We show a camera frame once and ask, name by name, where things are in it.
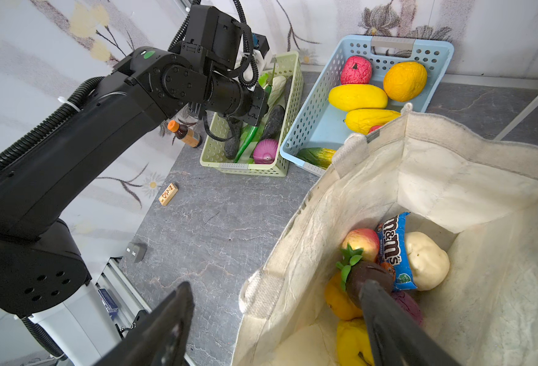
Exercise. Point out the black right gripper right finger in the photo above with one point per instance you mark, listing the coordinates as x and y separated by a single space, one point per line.
395 339

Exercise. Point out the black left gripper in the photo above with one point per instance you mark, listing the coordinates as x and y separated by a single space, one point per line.
258 107

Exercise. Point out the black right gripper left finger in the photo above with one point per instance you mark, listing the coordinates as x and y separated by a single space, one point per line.
161 337

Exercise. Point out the purple cabbage toy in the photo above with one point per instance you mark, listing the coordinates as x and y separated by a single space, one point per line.
409 305

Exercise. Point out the yellow apple toy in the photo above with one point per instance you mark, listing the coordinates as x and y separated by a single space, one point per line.
353 343

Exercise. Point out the orange potato toy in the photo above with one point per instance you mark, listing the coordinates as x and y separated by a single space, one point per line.
339 302

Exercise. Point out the dark mangosteen toy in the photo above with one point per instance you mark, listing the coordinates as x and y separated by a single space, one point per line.
355 271

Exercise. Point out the cream white round vegetable toy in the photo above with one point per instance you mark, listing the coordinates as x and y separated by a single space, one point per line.
428 262

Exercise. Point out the blue candy bag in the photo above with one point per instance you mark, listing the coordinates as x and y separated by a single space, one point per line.
393 252

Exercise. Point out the red peach toy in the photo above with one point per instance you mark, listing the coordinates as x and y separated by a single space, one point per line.
364 239

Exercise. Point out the cream canvas tote bag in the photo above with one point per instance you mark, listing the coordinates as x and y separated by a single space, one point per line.
457 219

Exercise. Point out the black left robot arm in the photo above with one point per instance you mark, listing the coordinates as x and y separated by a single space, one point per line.
45 170

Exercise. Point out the white radish toy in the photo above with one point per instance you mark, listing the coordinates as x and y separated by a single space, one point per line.
277 89

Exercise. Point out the dark grey vegetable toy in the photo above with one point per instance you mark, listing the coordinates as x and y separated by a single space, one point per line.
274 123

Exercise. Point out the dark green cucumber toy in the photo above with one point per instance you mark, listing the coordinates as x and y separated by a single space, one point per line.
232 145

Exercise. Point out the green chili pepper toy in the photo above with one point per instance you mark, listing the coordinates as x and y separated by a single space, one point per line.
250 136

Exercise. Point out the purple onion toy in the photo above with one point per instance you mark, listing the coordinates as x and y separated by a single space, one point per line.
265 152

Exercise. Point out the blue plastic basket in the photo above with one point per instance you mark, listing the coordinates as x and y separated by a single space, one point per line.
319 124

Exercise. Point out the blue card box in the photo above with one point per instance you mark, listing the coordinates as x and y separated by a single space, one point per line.
109 303

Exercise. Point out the green plastic basket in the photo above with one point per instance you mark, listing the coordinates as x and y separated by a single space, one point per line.
213 156

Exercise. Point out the brown glass bottle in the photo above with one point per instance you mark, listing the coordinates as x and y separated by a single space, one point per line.
184 133

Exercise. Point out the green orange papaya toy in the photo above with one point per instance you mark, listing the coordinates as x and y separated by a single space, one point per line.
319 157

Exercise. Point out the yellow mango toy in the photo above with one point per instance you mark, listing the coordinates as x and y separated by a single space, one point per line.
357 96
362 120

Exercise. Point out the grey floor outlet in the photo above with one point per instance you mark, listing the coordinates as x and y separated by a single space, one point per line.
135 252

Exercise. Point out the red bell pepper toy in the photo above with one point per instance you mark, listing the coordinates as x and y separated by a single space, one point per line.
374 128

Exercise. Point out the small wooden block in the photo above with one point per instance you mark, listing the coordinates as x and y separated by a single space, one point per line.
168 194

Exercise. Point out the orange fruit toy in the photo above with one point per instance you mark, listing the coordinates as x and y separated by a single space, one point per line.
405 81

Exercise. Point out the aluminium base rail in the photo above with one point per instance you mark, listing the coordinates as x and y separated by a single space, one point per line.
132 306

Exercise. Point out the white wire wooden shelf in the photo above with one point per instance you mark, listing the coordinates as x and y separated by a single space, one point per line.
530 108

